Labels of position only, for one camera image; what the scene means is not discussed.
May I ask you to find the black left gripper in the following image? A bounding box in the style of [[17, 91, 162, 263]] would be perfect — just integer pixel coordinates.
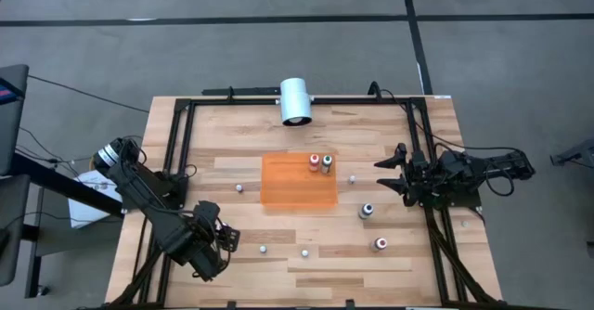
[[190, 200, 241, 267]]

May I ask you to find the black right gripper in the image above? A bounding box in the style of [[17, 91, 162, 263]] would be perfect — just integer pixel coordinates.
[[373, 142, 449, 208]]

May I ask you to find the translucent orange tray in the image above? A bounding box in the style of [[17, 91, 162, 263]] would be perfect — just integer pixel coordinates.
[[259, 153, 339, 210]]

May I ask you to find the white box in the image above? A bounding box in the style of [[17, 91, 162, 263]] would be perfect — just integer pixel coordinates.
[[68, 169, 124, 230]]

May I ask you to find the white cylindrical lamp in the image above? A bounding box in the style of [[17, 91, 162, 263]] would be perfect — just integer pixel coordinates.
[[276, 77, 315, 127]]

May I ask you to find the black mounting bar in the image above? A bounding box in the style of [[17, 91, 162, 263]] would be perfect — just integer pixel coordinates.
[[201, 85, 282, 97]]

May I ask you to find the black side desk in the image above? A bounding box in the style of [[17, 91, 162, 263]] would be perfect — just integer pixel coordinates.
[[8, 154, 124, 218]]

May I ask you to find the dark grey chair base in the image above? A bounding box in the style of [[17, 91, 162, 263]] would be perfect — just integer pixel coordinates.
[[549, 137, 594, 167]]

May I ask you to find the dark grey monitor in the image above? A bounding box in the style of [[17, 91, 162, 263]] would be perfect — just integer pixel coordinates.
[[0, 63, 30, 176]]

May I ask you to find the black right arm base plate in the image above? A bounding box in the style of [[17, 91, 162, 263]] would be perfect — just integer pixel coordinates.
[[414, 188, 483, 210]]

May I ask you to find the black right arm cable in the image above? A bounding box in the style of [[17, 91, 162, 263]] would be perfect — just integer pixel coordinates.
[[368, 81, 523, 153]]

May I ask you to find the black aluminium table frame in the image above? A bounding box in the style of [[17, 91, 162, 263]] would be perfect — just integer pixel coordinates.
[[109, 94, 502, 310]]

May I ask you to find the black floor cable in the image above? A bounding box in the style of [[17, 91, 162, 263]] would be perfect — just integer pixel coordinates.
[[27, 74, 150, 114]]

